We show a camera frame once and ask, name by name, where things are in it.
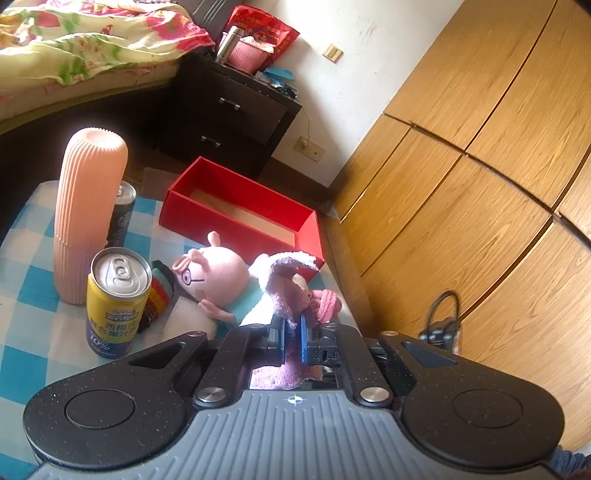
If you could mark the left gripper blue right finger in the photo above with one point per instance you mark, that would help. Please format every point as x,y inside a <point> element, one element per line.
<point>308,342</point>

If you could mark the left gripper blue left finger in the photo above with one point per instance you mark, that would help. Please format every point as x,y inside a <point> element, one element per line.
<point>277,341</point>

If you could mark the purple fluffy cloth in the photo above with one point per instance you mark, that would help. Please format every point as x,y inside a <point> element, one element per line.
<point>287,299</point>

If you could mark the person's right hand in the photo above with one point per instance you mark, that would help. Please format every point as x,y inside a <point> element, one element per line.
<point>571,465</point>

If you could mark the pink knitted hat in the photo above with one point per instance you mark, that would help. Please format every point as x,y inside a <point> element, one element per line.
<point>325,305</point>

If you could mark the white bear plush toy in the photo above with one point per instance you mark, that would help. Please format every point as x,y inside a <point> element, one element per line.
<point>261,270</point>

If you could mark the pink pig plush toy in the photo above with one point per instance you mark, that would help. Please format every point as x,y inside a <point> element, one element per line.
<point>214,276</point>

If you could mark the white sponge block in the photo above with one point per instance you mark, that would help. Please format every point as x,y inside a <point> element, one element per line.
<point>181,316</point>

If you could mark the striped colourful sock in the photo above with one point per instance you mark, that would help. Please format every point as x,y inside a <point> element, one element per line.
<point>160,294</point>

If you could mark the red cardboard box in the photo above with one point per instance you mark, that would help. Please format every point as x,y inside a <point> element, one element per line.
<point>250,218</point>

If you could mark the wooden wardrobe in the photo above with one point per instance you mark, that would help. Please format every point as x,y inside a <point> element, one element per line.
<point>471,193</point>

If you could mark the yellow juice can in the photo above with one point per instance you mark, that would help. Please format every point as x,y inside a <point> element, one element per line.
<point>117,290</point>

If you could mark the black Starbucks coffee can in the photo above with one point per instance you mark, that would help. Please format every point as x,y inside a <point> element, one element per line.
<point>121,215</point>

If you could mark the dark wooden nightstand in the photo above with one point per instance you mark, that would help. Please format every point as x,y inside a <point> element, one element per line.
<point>224,115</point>

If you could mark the blue white checkered tablecloth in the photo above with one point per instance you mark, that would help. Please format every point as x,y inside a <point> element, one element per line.
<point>43,340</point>

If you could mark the orange ribbed bottle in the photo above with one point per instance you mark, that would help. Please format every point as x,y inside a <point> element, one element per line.
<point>92,169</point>

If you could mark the blue items on nightstand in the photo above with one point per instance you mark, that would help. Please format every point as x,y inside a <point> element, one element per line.
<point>281,80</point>

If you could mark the pink plastic basket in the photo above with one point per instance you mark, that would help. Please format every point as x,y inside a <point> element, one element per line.
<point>249,55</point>

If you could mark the silver thermos flask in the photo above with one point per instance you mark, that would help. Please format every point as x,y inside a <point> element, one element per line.
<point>228,43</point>

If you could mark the red plastic bag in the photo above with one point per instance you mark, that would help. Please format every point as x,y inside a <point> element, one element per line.
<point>264,28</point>

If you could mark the bed with floral quilt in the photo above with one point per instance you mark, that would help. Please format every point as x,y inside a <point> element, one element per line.
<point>55,51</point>

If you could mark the wall power socket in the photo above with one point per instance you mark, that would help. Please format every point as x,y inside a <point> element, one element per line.
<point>309,149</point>

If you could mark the wall light switch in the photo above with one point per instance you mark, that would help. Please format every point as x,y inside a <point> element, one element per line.
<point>332,53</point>

